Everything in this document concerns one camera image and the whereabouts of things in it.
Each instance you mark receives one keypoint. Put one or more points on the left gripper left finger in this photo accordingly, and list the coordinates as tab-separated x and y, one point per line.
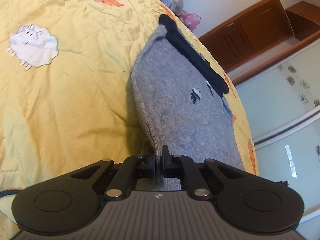
71	201

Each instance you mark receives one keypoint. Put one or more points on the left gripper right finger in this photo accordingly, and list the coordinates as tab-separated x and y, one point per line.
246	201

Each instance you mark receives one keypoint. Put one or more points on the grey knit sweater navy sleeves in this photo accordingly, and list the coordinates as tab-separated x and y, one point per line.
181	101

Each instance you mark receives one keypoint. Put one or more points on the glass sliding wardrobe door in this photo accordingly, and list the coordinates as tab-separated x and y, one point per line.
282	107

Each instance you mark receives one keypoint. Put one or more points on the yellow quilt with animal prints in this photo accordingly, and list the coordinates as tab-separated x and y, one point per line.
61	116

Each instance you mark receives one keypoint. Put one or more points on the brown wooden door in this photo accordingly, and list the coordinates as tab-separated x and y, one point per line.
260	36

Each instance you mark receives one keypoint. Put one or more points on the pink plastic bag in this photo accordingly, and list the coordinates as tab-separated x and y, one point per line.
190	20

